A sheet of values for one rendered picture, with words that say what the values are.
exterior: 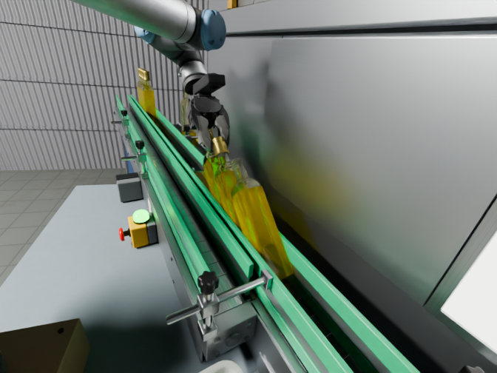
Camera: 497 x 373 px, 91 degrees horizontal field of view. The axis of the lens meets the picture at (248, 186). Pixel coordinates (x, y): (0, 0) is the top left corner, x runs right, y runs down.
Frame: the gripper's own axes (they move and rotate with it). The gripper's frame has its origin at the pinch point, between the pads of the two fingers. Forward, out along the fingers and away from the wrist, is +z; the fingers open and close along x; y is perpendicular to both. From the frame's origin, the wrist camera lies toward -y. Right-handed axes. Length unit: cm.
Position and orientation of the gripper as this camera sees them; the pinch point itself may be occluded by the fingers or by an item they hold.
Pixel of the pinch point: (218, 143)
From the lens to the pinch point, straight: 62.2
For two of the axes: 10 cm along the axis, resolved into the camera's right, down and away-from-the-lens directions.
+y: -3.9, 3.5, 8.5
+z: 3.1, 9.2, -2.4
